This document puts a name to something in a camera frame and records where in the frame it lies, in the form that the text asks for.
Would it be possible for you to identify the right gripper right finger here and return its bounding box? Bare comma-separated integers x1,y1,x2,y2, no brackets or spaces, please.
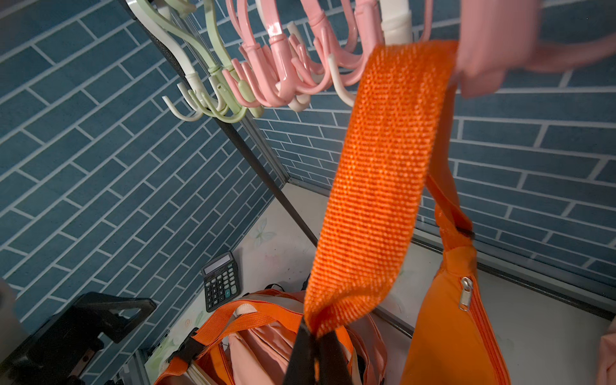
317,331,352,385

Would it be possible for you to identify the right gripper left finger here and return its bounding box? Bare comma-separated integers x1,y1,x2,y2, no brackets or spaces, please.
282,319,317,385

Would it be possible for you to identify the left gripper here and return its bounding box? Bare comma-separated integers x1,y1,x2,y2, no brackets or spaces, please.
1,292,157,384

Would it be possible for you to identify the dark orange mesh bag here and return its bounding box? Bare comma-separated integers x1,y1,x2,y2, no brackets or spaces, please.
153,288,357,385

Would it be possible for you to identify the beige sling bag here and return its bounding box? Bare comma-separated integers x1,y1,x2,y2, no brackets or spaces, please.
187,301,257,384

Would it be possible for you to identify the green plastic hook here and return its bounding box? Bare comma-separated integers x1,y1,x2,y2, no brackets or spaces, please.
165,0,266,119
127,1,247,124

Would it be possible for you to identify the white plastic hook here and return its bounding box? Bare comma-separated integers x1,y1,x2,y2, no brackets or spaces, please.
124,0,229,122

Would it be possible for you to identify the black calculator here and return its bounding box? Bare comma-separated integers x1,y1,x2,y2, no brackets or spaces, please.
201,252,242,313

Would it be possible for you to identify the black clothes rack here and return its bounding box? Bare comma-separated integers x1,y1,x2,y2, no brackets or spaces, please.
120,1,319,245

